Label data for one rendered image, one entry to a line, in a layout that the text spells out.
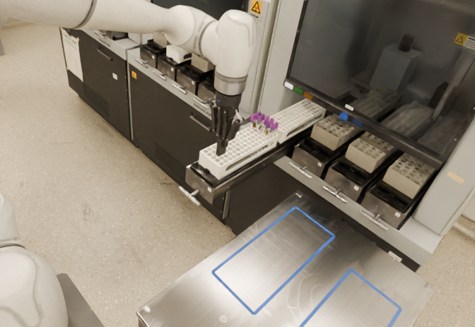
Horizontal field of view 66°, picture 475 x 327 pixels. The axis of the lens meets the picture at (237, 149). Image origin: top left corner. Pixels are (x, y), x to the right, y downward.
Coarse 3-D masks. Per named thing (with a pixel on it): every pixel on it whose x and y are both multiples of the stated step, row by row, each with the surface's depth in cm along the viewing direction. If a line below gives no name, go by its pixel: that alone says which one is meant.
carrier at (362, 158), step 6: (354, 144) 129; (348, 150) 130; (354, 150) 128; (360, 150) 126; (366, 150) 127; (348, 156) 131; (354, 156) 129; (360, 156) 127; (366, 156) 125; (372, 156) 125; (354, 162) 130; (360, 162) 128; (366, 162) 126; (372, 162) 125; (366, 168) 127; (372, 168) 126
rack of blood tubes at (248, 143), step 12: (240, 132) 128; (252, 132) 130; (264, 132) 130; (216, 144) 121; (228, 144) 123; (240, 144) 123; (252, 144) 124; (264, 144) 126; (204, 156) 115; (216, 156) 116; (228, 156) 117; (240, 156) 118; (252, 156) 124; (216, 168) 113; (228, 168) 121
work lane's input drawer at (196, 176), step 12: (300, 132) 142; (276, 144) 134; (288, 144) 136; (264, 156) 129; (276, 156) 134; (192, 168) 118; (204, 168) 118; (240, 168) 120; (252, 168) 124; (192, 180) 119; (204, 180) 115; (216, 180) 114; (228, 180) 117; (240, 180) 122; (192, 192) 118; (204, 192) 117; (216, 192) 114
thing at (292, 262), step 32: (256, 224) 102; (288, 224) 104; (320, 224) 105; (224, 256) 92; (256, 256) 94; (288, 256) 95; (320, 256) 96; (352, 256) 98; (384, 256) 99; (192, 288) 84; (224, 288) 86; (256, 288) 87; (288, 288) 88; (320, 288) 89; (352, 288) 90; (384, 288) 91; (416, 288) 93; (160, 320) 78; (192, 320) 79; (224, 320) 80; (256, 320) 81; (288, 320) 82; (320, 320) 83; (352, 320) 84; (384, 320) 85; (416, 320) 86
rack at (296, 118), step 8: (296, 104) 149; (304, 104) 150; (312, 104) 151; (280, 112) 142; (288, 112) 143; (296, 112) 144; (304, 112) 145; (312, 112) 145; (320, 112) 147; (280, 120) 138; (288, 120) 138; (296, 120) 139; (304, 120) 140; (312, 120) 151; (280, 128) 135; (288, 128) 135; (296, 128) 145; (304, 128) 143; (280, 136) 133; (288, 136) 136
